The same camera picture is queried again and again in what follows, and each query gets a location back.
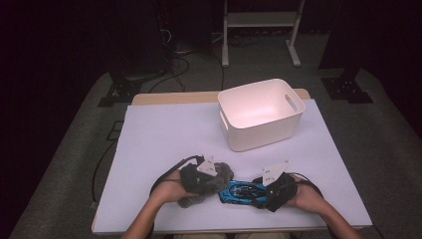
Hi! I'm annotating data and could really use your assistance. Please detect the wooden table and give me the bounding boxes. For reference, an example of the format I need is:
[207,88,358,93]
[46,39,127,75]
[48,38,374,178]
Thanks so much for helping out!
[91,88,373,235]

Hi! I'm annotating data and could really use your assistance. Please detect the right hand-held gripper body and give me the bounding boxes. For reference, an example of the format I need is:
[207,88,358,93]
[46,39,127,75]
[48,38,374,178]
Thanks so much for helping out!
[262,159,299,204]

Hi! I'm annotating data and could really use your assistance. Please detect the person's left hand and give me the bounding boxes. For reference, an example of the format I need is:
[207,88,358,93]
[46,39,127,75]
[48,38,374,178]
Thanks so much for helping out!
[150,169,200,204]

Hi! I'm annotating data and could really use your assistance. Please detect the white plastic storage bin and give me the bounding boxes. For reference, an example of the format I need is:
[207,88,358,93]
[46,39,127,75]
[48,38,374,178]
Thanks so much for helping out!
[217,78,307,153]

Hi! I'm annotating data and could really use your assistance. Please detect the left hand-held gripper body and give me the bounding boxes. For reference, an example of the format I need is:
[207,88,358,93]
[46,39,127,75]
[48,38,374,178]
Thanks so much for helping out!
[180,154,220,195]

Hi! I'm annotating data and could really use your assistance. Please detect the grey fuzzy cloth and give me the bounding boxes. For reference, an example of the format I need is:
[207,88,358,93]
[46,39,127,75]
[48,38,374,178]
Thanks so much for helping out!
[177,161,235,209]

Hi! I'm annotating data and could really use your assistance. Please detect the thin black floor cable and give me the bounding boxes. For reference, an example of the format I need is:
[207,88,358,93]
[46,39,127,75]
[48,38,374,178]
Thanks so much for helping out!
[91,138,118,203]

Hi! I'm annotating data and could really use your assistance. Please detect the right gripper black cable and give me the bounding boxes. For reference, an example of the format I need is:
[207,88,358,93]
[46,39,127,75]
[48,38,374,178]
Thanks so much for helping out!
[288,172,324,197]

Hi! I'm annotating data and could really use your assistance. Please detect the black floor cables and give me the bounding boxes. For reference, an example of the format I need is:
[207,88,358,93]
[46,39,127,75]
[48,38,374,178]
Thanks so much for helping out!
[147,28,227,94]

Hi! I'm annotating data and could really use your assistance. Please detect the black stand base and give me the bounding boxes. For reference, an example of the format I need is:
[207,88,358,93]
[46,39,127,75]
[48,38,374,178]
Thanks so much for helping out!
[320,77,374,105]
[98,71,143,108]

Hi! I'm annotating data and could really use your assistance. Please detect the person's right hand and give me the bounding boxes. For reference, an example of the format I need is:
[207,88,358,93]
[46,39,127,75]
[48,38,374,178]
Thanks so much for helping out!
[285,174,327,217]

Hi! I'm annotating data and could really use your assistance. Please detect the white metal stand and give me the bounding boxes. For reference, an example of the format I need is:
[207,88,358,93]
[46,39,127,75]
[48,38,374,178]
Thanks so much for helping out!
[221,0,307,69]

